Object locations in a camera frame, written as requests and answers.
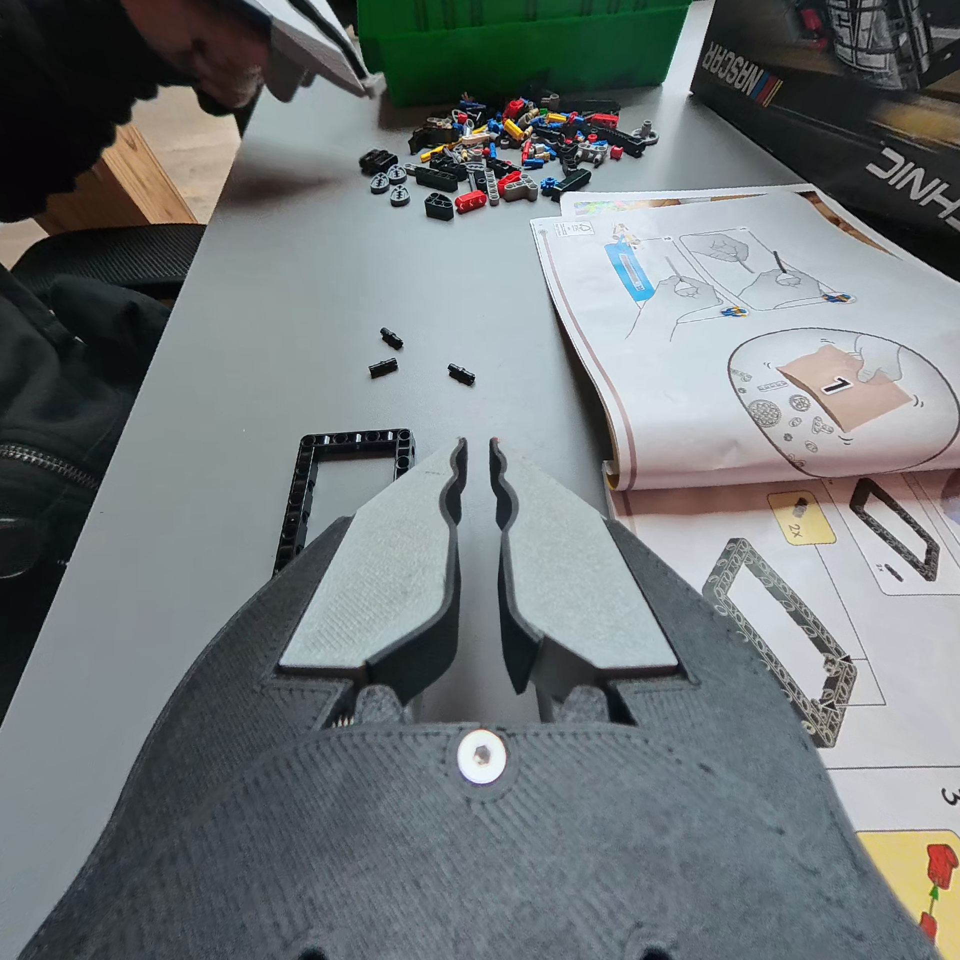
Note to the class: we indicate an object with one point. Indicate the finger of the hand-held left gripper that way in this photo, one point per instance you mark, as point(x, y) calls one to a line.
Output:
point(300, 45)
point(337, 30)

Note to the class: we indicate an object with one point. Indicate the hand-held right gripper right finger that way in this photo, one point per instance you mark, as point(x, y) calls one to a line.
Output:
point(585, 592)

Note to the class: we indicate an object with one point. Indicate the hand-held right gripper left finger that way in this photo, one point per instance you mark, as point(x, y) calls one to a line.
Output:
point(375, 592)

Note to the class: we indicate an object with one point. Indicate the black rectangular lego frame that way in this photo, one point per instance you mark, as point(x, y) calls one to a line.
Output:
point(307, 480)

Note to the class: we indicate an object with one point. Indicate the pile of small lego pieces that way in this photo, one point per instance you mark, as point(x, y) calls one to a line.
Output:
point(510, 150)

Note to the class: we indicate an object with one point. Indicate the black lego pin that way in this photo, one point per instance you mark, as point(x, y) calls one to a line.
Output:
point(461, 373)
point(391, 339)
point(383, 367)

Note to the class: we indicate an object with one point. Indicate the lego instruction booklet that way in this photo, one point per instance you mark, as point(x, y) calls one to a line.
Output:
point(712, 375)

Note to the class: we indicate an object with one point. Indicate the person's left forearm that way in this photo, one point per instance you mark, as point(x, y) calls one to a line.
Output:
point(60, 97)

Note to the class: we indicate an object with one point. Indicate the black lego set box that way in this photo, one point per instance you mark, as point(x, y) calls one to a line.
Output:
point(825, 127)

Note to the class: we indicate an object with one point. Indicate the person's left hand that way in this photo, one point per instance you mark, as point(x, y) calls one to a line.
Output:
point(210, 60)

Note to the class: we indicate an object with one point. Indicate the green plastic bin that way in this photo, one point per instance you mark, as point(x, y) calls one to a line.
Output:
point(525, 52)

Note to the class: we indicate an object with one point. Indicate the wooden furniture panel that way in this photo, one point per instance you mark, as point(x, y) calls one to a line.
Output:
point(127, 187)

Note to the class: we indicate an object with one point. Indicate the black mesh chair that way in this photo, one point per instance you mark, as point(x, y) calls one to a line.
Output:
point(127, 251)

